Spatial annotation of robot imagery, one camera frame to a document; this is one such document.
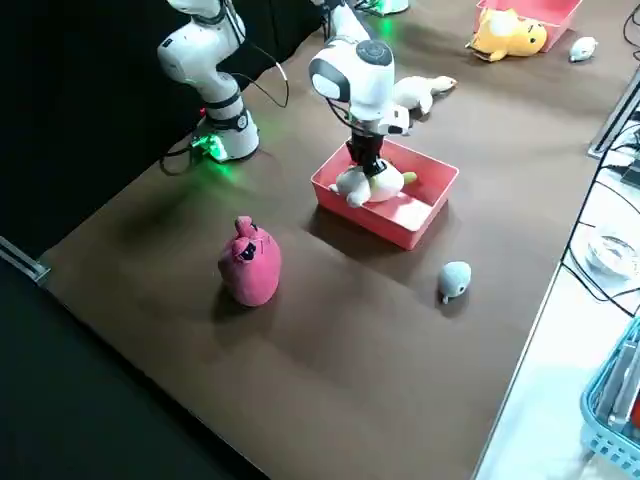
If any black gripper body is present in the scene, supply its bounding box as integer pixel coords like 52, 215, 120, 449
348, 130, 389, 159

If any white doll with green scarf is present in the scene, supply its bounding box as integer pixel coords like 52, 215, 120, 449
328, 162, 419, 209

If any yellow doll with brown patches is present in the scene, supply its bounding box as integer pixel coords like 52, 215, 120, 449
465, 7, 531, 64

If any yellow green-eyed dragon doll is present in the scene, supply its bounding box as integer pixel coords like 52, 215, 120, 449
519, 19, 549, 55

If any pink plastic box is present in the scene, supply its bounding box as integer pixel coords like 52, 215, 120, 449
474, 0, 585, 53
309, 138, 460, 252

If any white goose plush doll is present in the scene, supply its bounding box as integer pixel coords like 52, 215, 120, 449
392, 74, 459, 117

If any small pale grey plush doll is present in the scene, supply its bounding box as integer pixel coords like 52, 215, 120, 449
438, 260, 473, 305
568, 36, 599, 63

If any pink plush doll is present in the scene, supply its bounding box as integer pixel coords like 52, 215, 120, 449
217, 215, 283, 308

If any clear glass bowl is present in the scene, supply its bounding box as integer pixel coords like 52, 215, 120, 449
584, 234, 634, 276

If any blue plastic basket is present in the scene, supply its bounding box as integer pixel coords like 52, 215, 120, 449
579, 314, 640, 474

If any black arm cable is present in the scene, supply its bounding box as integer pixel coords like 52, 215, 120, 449
159, 138, 202, 177
219, 42, 292, 110

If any black desk cable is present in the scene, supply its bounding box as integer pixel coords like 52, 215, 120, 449
559, 164, 640, 307

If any aluminium frame post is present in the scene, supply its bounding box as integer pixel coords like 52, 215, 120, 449
589, 64, 640, 156

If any aluminium frame strut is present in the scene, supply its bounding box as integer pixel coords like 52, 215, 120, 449
0, 234, 51, 285

